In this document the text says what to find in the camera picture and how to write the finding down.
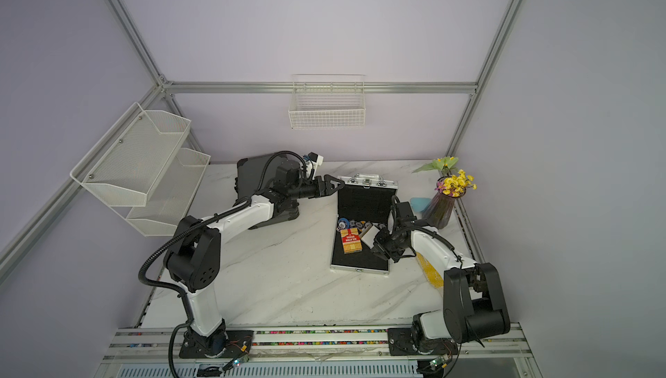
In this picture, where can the white two-tier mesh shelf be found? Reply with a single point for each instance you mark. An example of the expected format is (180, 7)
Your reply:
(143, 170)

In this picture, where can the dark grey poker case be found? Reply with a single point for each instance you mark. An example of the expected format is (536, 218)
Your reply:
(249, 171)

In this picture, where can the row of poker chips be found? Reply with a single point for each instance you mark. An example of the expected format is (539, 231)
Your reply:
(345, 224)

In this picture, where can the silver aluminium poker case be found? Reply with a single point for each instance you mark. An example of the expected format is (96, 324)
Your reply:
(363, 209)

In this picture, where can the white wire wall basket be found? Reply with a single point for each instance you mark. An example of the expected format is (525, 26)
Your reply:
(320, 101)

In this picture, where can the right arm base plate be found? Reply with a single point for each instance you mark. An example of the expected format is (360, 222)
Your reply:
(404, 341)

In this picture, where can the aluminium frame rail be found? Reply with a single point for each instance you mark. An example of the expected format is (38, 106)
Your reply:
(319, 344)

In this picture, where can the purple glass vase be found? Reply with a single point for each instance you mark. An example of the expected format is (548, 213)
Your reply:
(438, 210)

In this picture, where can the yellow artificial flowers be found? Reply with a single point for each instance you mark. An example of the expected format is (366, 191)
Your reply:
(447, 166)

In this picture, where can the teal plastic scoop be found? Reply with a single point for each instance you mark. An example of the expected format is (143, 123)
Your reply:
(419, 205)

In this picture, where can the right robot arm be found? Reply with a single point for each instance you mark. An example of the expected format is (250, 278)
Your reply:
(473, 301)

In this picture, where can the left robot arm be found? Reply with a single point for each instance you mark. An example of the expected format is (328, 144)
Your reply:
(269, 187)

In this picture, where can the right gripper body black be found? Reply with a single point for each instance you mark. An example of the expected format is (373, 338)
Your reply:
(390, 244)

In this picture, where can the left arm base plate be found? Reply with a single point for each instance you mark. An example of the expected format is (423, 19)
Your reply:
(229, 344)

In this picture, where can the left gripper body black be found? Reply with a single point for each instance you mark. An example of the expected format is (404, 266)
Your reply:
(312, 190)

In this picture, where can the white card deck box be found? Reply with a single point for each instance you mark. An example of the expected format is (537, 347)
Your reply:
(369, 235)

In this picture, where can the yellow dotted work glove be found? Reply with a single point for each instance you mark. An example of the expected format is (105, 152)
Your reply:
(433, 277)

